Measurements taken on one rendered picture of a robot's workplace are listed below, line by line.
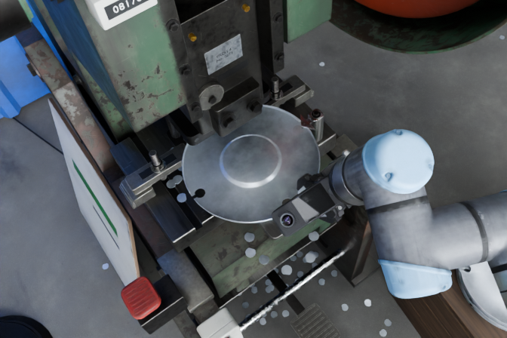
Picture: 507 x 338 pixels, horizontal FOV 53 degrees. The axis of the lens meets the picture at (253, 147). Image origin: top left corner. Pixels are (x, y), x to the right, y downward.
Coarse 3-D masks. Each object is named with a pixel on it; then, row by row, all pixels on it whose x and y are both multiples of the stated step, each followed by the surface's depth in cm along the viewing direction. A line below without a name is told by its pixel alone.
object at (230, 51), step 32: (192, 0) 77; (224, 0) 77; (192, 32) 77; (224, 32) 81; (256, 32) 86; (192, 64) 82; (224, 64) 87; (256, 64) 92; (224, 96) 92; (256, 96) 94; (224, 128) 95
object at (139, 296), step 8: (136, 280) 96; (144, 280) 96; (128, 288) 96; (136, 288) 96; (144, 288) 95; (152, 288) 95; (128, 296) 95; (136, 296) 95; (144, 296) 94; (152, 296) 94; (128, 304) 94; (136, 304) 94; (144, 304) 94; (152, 304) 94; (136, 312) 93; (144, 312) 93
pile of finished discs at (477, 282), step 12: (480, 264) 131; (456, 276) 133; (468, 276) 130; (480, 276) 129; (492, 276) 129; (468, 288) 128; (480, 288) 128; (492, 288) 128; (468, 300) 130; (480, 300) 126; (492, 300) 126; (480, 312) 127; (492, 312) 124; (504, 312) 124; (504, 324) 123
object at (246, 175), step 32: (256, 128) 111; (288, 128) 110; (192, 160) 108; (224, 160) 106; (256, 160) 106; (288, 160) 106; (192, 192) 103; (224, 192) 103; (256, 192) 102; (288, 192) 102
